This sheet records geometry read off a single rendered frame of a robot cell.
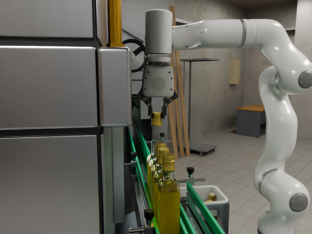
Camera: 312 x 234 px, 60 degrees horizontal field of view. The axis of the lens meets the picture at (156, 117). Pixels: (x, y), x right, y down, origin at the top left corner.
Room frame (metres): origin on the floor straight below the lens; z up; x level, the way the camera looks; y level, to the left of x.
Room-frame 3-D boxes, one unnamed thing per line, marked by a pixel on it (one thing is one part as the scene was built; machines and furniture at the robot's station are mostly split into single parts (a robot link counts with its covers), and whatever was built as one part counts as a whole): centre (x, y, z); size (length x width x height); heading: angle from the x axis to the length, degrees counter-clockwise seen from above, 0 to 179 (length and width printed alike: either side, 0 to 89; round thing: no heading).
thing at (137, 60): (1.80, 0.16, 1.66); 0.21 x 0.05 x 0.21; 99
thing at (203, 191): (1.15, -0.19, 0.97); 0.22 x 0.17 x 0.09; 99
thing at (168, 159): (0.70, -0.03, 1.31); 0.04 x 0.04 x 0.04
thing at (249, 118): (7.09, -2.70, 0.34); 1.26 x 0.65 x 0.67; 138
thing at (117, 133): (1.12, 0.17, 1.32); 0.90 x 0.03 x 0.34; 9
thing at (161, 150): (0.76, -0.02, 1.31); 0.04 x 0.04 x 0.04
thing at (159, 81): (0.88, -0.01, 1.53); 0.10 x 0.07 x 0.11; 97
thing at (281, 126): (0.96, -0.44, 1.33); 0.16 x 0.12 x 0.50; 7
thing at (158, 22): (0.88, -0.01, 1.67); 0.09 x 0.08 x 0.13; 7
